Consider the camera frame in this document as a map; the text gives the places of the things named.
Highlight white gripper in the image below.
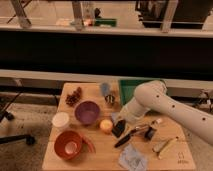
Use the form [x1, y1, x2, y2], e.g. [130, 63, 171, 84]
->
[112, 106, 139, 138]

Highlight blue eraser block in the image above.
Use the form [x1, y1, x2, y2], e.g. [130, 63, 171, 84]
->
[111, 112, 118, 123]

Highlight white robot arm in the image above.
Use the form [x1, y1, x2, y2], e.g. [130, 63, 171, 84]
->
[115, 80, 213, 145]

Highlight small metal cup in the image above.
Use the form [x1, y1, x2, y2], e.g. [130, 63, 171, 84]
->
[105, 94, 115, 106]

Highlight white paper cup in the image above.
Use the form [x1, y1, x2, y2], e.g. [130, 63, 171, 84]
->
[52, 112, 70, 131]

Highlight orange round fruit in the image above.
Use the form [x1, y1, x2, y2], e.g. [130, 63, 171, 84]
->
[100, 119, 113, 134]

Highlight purple bowl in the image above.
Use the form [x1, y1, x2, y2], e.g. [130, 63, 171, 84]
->
[74, 101, 100, 125]

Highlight wooden table board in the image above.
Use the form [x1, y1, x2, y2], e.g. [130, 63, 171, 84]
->
[42, 83, 196, 171]

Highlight green plastic tray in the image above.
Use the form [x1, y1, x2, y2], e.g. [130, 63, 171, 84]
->
[118, 79, 150, 106]

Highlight white marker pen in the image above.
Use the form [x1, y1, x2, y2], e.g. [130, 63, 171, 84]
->
[151, 118, 163, 125]

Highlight cream wooden spatula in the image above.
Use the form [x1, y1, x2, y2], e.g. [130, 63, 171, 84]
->
[152, 141, 167, 153]

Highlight orange plastic bowl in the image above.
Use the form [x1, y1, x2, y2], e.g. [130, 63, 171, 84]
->
[54, 131, 83, 160]

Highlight brown grape bunch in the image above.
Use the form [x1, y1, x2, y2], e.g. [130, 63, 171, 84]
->
[65, 87, 82, 107]

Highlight yellow wooden stick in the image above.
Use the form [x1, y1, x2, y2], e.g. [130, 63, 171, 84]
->
[158, 137, 179, 159]

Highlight black tripod stand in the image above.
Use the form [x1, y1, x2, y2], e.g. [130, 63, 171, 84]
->
[0, 93, 36, 145]

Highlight black handled peeler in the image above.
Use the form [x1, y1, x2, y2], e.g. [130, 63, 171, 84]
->
[114, 124, 150, 148]

